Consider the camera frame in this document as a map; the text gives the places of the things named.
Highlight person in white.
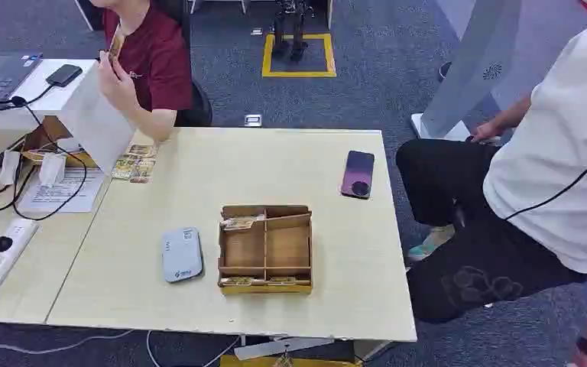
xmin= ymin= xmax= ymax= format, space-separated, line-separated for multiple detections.
xmin=395 ymin=14 xmax=587 ymax=367

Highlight black robot legs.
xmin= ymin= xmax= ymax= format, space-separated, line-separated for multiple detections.
xmin=271 ymin=0 xmax=316 ymax=63

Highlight purple smartphone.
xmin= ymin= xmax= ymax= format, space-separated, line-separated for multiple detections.
xmin=339 ymin=149 xmax=376 ymax=200

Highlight white floor stand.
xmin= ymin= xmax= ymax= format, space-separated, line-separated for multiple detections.
xmin=410 ymin=0 xmax=535 ymax=142

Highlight white sheet board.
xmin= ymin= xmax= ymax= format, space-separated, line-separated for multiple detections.
xmin=57 ymin=60 xmax=137 ymax=177

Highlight person in red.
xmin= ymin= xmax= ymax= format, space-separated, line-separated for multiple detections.
xmin=89 ymin=0 xmax=194 ymax=143

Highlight printed paper document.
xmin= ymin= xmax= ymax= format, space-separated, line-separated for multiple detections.
xmin=17 ymin=166 xmax=106 ymax=214

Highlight person's hand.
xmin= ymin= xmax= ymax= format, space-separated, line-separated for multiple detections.
xmin=96 ymin=49 xmax=141 ymax=115

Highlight white power strip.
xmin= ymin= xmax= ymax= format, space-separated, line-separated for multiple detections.
xmin=0 ymin=218 xmax=39 ymax=316

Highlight wooden compartment box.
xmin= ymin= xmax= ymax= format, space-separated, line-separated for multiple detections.
xmin=217 ymin=204 xmax=313 ymax=297

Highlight yellow floor tape square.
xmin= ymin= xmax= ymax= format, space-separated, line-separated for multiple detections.
xmin=261 ymin=32 xmax=338 ymax=79

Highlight black cable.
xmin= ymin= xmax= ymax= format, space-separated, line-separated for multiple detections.
xmin=0 ymin=95 xmax=89 ymax=222

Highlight grey desk bracket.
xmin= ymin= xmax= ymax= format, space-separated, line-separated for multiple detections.
xmin=233 ymin=336 xmax=336 ymax=362

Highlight black office chair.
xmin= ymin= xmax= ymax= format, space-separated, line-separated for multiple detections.
xmin=152 ymin=0 xmax=214 ymax=128

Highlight white power adapter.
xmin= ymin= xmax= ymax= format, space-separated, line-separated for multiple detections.
xmin=0 ymin=150 xmax=21 ymax=187
xmin=38 ymin=152 xmax=67 ymax=188

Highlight brown cardboard box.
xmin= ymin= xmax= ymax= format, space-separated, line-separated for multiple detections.
xmin=19 ymin=115 xmax=100 ymax=169

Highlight grey white pocket router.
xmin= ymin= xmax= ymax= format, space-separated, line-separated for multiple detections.
xmin=161 ymin=226 xmax=204 ymax=284

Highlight white cable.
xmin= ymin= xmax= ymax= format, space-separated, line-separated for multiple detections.
xmin=0 ymin=329 xmax=244 ymax=367

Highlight black power bank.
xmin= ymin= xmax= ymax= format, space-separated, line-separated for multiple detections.
xmin=45 ymin=63 xmax=84 ymax=88

